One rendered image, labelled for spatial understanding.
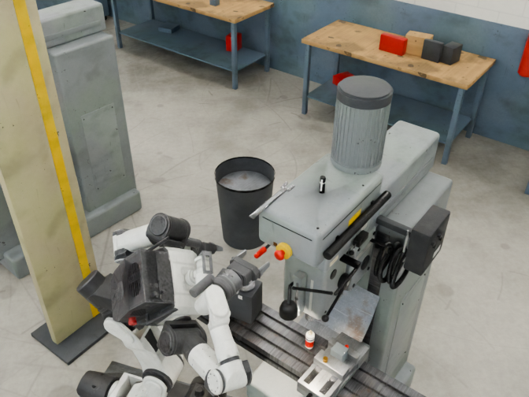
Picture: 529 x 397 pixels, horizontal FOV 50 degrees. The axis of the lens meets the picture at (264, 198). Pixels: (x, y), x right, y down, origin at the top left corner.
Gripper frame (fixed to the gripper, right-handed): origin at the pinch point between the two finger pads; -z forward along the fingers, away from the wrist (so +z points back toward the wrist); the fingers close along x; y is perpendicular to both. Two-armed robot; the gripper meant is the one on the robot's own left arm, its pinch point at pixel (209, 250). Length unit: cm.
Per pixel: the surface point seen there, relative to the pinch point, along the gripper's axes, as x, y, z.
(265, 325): 10.4, -37.0, -24.8
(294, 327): 22, -40, -31
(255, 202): -47, 65, -143
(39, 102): -71, 94, 34
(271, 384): 14, -64, -16
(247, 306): 8.6, -27.7, -13.2
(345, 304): 45, -33, -45
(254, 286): 14.3, -19.2, -12.7
